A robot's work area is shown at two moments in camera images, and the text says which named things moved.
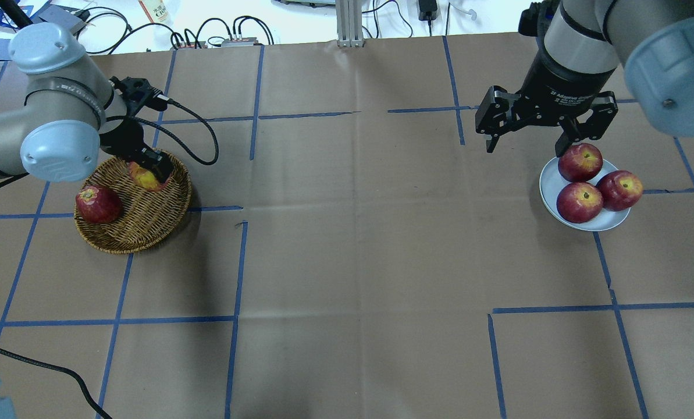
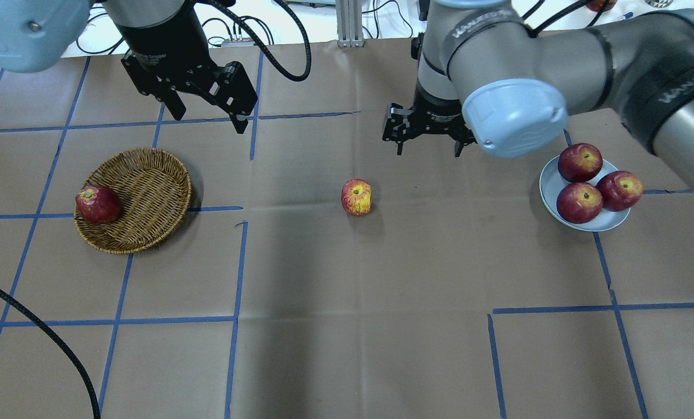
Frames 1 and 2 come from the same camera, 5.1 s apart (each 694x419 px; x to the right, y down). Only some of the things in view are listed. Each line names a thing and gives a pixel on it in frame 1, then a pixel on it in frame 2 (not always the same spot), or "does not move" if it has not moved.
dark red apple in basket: [98, 205] does not move
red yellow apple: [145, 178] -> [356, 196]
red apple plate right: [621, 190] does not move
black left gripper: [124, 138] -> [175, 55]
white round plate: [551, 183] does not move
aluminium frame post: [350, 32] does not move
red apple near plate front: [579, 202] does not move
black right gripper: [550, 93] -> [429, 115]
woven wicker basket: [147, 217] does not move
